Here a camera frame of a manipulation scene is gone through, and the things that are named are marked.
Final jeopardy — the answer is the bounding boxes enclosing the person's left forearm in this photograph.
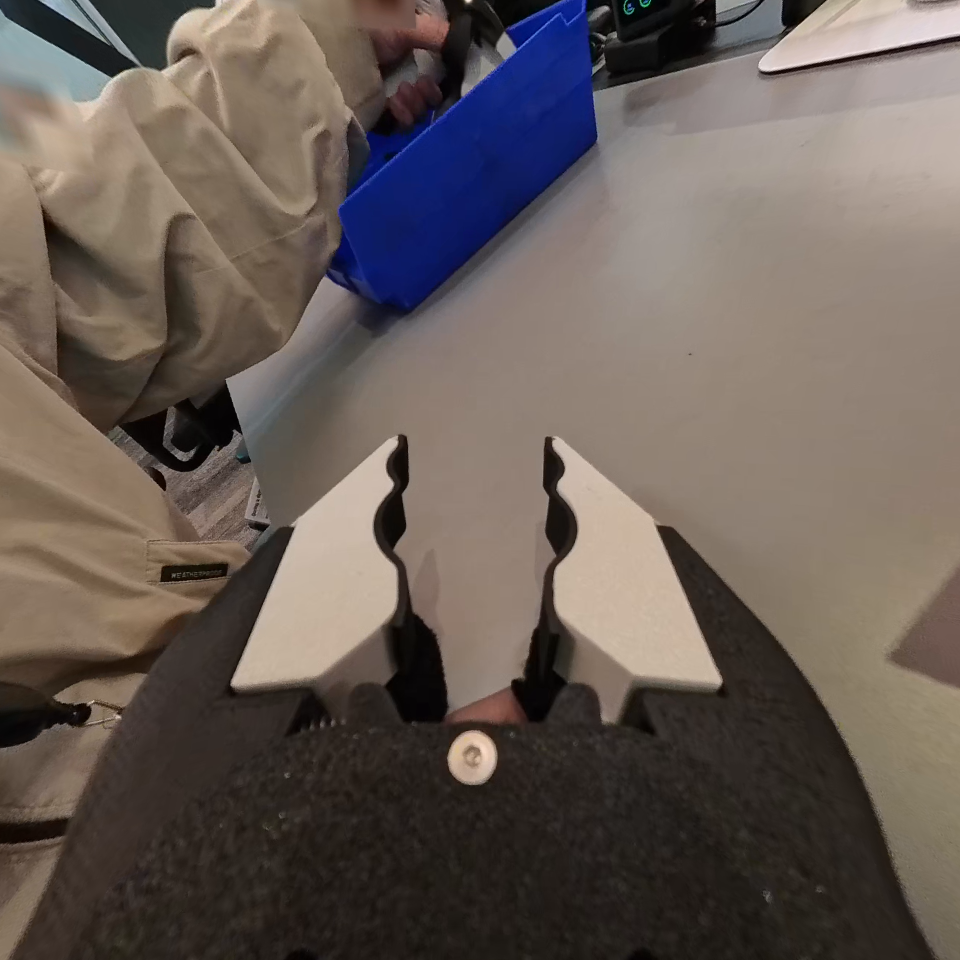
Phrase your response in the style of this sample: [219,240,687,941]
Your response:
[30,0,387,432]

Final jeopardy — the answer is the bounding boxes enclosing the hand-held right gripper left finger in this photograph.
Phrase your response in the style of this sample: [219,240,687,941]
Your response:
[231,435,450,723]

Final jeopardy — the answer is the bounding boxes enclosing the wooden book stand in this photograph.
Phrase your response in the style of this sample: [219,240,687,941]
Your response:
[757,0,960,75]

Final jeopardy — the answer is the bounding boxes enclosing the blue plastic bin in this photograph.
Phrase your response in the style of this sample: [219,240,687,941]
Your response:
[326,0,599,312]

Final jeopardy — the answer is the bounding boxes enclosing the black device green lights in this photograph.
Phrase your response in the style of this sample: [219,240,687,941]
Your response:
[603,0,717,75]

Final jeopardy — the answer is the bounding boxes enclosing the black office chair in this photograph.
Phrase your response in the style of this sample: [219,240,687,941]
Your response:
[118,388,243,474]

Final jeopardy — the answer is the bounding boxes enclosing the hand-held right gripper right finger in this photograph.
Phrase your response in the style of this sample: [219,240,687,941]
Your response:
[512,436,723,725]

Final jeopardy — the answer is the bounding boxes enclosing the grey desk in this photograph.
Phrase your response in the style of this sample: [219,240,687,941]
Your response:
[225,0,960,960]

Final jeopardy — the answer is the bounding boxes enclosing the person's left hand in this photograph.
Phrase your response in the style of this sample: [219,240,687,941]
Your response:
[371,13,453,130]

